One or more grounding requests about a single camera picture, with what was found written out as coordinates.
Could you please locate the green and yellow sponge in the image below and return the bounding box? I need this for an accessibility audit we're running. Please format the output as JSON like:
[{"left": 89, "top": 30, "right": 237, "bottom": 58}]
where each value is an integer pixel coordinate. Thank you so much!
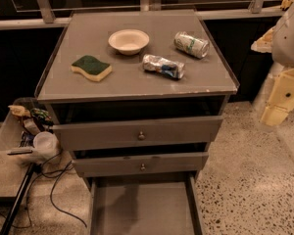
[{"left": 71, "top": 55, "right": 113, "bottom": 82}]

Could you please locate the grey middle drawer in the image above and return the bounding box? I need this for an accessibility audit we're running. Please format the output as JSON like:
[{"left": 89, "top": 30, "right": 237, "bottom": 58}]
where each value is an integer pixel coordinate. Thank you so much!
[{"left": 73, "top": 152, "right": 209, "bottom": 177}]

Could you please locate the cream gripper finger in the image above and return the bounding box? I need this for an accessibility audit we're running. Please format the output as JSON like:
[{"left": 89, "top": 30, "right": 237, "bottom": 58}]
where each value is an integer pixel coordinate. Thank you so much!
[
  {"left": 261, "top": 69, "right": 294, "bottom": 126},
  {"left": 251, "top": 27, "right": 273, "bottom": 53}
]

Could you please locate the yellow object on ledge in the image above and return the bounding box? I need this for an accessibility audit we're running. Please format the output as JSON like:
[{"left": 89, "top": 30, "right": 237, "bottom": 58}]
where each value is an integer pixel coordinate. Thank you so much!
[{"left": 280, "top": 0, "right": 294, "bottom": 11}]

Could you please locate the brass drawer knob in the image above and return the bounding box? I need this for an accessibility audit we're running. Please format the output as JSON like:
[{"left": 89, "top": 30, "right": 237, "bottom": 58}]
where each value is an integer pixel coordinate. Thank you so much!
[
  {"left": 140, "top": 164, "right": 146, "bottom": 171},
  {"left": 138, "top": 131, "right": 146, "bottom": 140}
]

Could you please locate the crushed silver blue can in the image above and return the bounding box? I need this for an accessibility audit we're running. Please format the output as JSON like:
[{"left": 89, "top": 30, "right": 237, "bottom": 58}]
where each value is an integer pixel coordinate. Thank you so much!
[{"left": 142, "top": 54, "right": 185, "bottom": 79}]

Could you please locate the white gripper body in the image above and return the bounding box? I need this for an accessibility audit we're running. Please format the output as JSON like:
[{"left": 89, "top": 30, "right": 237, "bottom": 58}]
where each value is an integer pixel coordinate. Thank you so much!
[{"left": 271, "top": 2, "right": 294, "bottom": 68}]

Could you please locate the colourful snack bag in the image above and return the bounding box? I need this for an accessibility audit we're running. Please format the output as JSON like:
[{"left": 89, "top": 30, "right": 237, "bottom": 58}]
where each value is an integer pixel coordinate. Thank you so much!
[{"left": 30, "top": 108, "right": 53, "bottom": 126}]

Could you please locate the brass middle drawer knob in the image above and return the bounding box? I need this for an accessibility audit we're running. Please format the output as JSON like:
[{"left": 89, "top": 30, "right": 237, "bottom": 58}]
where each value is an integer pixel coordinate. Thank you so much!
[{"left": 140, "top": 164, "right": 146, "bottom": 171}]

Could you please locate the grey top drawer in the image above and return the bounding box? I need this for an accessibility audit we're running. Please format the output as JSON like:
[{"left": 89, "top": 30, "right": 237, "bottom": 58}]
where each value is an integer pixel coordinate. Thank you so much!
[{"left": 53, "top": 116, "right": 222, "bottom": 151}]

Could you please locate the black stand leg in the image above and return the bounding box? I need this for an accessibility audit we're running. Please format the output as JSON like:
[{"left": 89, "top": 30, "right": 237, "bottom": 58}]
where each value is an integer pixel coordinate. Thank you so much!
[{"left": 0, "top": 164, "right": 35, "bottom": 235}]

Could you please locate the clear plastic cup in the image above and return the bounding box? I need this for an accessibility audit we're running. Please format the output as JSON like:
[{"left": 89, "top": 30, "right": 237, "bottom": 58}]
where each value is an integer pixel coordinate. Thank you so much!
[{"left": 33, "top": 131, "right": 58, "bottom": 158}]

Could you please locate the brass top drawer knob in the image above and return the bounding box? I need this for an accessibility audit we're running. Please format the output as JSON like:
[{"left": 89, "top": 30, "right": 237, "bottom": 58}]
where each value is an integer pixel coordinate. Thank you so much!
[{"left": 138, "top": 131, "right": 146, "bottom": 140}]

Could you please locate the white paper bowl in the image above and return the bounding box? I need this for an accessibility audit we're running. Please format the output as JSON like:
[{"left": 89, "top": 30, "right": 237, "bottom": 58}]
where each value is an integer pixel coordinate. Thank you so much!
[{"left": 108, "top": 29, "right": 149, "bottom": 56}]

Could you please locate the black floor cable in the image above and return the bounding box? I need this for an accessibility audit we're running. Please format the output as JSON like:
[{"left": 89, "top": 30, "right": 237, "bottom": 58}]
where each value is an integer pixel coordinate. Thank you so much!
[{"left": 0, "top": 149, "right": 88, "bottom": 230}]

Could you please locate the metal railing frame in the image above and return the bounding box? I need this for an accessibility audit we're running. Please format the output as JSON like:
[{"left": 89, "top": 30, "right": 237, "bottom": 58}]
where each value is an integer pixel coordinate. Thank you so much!
[{"left": 0, "top": 0, "right": 294, "bottom": 31}]

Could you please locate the grey drawer cabinet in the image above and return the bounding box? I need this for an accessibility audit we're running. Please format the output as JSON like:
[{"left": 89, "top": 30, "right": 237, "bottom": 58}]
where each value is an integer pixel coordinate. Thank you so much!
[{"left": 34, "top": 9, "right": 241, "bottom": 235}]

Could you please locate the clear plastic storage bin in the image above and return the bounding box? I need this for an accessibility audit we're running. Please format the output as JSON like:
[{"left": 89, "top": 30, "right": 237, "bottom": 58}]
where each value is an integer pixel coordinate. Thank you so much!
[{"left": 0, "top": 97, "right": 61, "bottom": 164}]

